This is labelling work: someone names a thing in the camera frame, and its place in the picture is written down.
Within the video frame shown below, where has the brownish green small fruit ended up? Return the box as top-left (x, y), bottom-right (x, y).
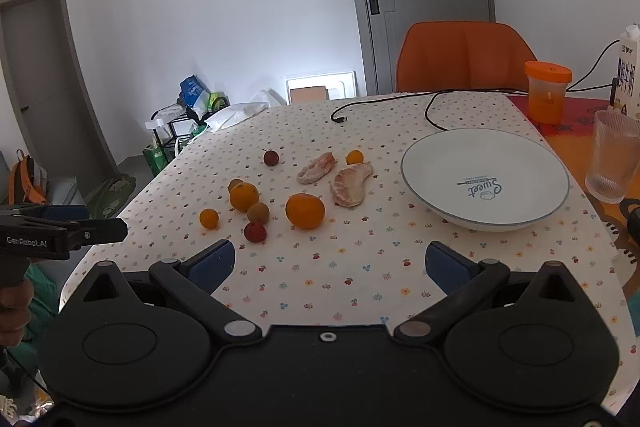
top-left (246, 202), bottom-right (270, 225)

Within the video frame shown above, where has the large orange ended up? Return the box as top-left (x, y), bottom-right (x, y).
top-left (285, 193), bottom-right (326, 230)
top-left (230, 182), bottom-right (260, 213)

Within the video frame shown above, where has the dark red small fruit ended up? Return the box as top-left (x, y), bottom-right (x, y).
top-left (262, 150), bottom-right (280, 167)

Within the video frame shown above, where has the person's left hand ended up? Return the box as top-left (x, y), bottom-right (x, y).
top-left (0, 280), bottom-right (34, 348)

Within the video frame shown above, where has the orange backpack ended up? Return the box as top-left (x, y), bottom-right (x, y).
top-left (8, 150), bottom-right (48, 205)

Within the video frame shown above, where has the white plate with blue rim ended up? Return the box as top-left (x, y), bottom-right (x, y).
top-left (400, 129), bottom-right (570, 232)

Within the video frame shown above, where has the green bag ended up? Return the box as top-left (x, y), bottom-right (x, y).
top-left (143, 142), bottom-right (175, 176)

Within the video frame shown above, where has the black metal rack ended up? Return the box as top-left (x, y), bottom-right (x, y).
top-left (145, 103), bottom-right (206, 162)

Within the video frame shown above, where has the white plastic bag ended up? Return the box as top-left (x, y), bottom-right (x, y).
top-left (204, 90), bottom-right (286, 132)

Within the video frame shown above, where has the grey side door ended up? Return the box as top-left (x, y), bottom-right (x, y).
top-left (1, 0), bottom-right (118, 198)

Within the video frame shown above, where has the red orange placemat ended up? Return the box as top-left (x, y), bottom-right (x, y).
top-left (508, 95), bottom-right (608, 139)

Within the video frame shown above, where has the blue snack bag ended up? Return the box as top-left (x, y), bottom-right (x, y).
top-left (180, 75), bottom-right (210, 112)

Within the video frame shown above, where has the clear ribbed glass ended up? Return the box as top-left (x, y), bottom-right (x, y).
top-left (585, 110), bottom-right (639, 204)

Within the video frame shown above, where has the orange lidded plastic cup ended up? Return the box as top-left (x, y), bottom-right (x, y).
top-left (525, 61), bottom-right (573, 124)

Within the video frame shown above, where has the cardboard piece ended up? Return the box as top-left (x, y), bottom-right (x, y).
top-left (290, 86), bottom-right (328, 104)

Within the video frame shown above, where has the orange chair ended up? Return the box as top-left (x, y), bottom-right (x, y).
top-left (396, 22), bottom-right (536, 92)

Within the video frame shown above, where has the white milk carton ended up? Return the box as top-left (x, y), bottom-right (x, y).
top-left (610, 24), bottom-right (640, 120)

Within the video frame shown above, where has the black usb cable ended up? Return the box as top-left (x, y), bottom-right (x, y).
top-left (424, 38), bottom-right (622, 134)
top-left (330, 86), bottom-right (532, 125)

